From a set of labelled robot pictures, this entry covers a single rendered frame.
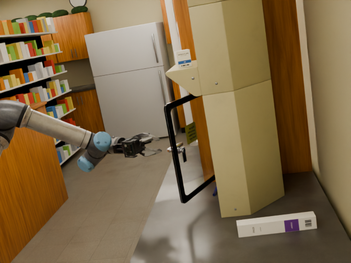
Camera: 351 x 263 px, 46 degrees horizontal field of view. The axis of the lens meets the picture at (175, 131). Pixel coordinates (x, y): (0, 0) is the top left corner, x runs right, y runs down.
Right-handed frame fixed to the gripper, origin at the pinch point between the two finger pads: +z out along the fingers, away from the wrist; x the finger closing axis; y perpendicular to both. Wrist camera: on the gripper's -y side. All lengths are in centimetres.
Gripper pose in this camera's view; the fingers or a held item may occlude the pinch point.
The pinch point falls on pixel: (159, 144)
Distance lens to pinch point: 171.4
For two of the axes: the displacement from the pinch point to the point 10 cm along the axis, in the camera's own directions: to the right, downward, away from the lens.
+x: -1.7, -9.6, -2.4
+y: -5.5, 3.0, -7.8
